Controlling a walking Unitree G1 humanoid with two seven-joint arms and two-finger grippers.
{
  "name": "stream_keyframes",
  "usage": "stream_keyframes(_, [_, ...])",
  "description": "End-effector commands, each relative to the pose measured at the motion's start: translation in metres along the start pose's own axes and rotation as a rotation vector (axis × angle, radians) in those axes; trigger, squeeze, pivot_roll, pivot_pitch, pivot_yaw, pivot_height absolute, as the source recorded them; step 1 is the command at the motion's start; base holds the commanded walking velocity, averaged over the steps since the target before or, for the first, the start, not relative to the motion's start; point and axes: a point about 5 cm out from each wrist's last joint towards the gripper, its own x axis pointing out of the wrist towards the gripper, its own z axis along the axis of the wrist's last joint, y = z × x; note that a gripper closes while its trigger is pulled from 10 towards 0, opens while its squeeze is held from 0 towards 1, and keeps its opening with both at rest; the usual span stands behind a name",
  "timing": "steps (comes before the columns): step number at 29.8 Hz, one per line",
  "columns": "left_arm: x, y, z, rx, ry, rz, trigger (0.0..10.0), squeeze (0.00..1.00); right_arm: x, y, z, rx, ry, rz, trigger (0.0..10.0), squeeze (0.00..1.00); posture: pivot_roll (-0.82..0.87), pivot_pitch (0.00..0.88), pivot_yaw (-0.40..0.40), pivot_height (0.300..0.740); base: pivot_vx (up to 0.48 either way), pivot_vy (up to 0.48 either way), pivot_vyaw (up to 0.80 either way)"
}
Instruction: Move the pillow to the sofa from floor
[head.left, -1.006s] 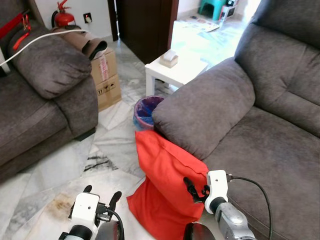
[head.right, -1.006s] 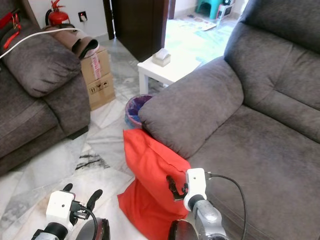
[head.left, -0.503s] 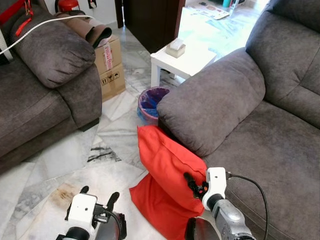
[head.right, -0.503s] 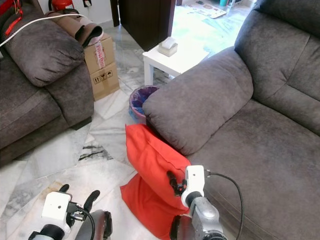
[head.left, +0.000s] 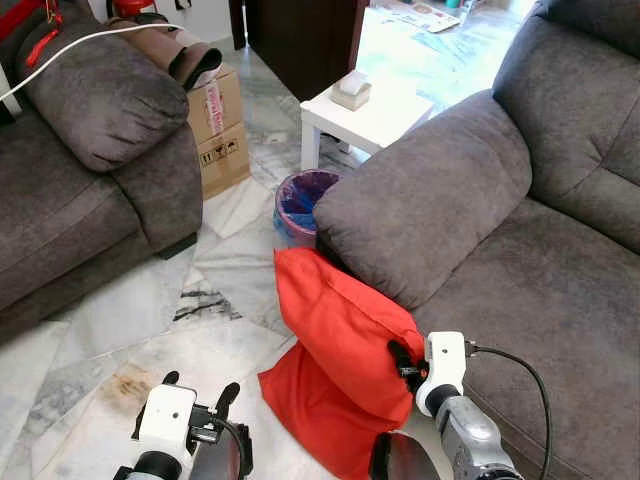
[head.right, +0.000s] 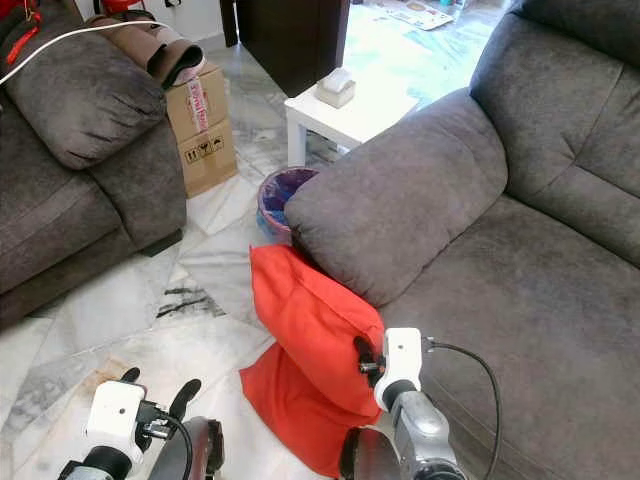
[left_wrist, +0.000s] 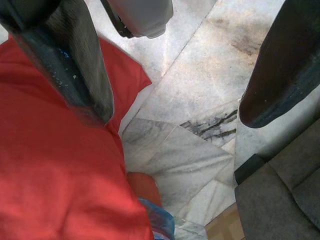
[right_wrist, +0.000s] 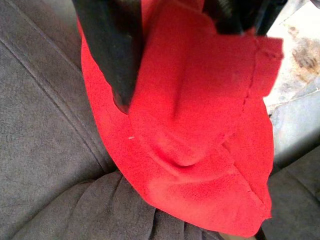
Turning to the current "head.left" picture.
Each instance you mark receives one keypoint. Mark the brown rolled cloth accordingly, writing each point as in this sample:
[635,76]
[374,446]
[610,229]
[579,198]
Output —
[170,48]

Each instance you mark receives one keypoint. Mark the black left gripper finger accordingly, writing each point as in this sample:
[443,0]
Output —
[229,400]
[171,379]

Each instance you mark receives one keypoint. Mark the printed paper sheets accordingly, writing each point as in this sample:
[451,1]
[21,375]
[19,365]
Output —
[420,15]

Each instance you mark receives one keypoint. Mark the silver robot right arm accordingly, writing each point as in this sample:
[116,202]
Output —
[470,435]

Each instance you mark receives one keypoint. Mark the grey fabric sofa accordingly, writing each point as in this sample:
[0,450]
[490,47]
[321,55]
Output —
[520,260]
[90,170]

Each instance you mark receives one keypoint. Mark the purple waste bin blue liner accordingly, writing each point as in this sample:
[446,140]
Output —
[300,205]

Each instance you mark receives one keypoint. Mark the white side table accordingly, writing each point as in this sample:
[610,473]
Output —
[385,118]

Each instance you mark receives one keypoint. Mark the beige tissue box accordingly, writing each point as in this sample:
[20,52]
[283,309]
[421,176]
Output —
[351,92]

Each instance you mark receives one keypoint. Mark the dark wooden cabinet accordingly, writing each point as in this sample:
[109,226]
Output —
[300,40]

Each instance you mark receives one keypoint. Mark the red pillow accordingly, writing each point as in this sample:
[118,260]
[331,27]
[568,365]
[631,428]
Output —
[335,320]
[315,420]

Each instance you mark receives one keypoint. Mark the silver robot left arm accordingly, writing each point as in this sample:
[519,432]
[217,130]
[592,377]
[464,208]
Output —
[150,470]

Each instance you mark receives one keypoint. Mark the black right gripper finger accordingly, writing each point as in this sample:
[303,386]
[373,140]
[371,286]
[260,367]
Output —
[402,357]

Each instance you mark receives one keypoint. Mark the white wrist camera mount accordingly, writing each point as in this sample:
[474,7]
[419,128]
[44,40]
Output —
[166,422]
[446,360]

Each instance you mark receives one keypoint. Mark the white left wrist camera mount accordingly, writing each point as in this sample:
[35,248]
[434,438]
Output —
[166,422]

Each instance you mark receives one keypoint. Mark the small red object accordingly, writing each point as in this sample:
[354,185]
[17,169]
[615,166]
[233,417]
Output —
[132,6]

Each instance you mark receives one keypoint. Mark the cardboard box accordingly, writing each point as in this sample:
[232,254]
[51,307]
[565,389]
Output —
[222,140]

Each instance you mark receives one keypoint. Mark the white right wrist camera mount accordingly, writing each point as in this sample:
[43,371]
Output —
[446,360]

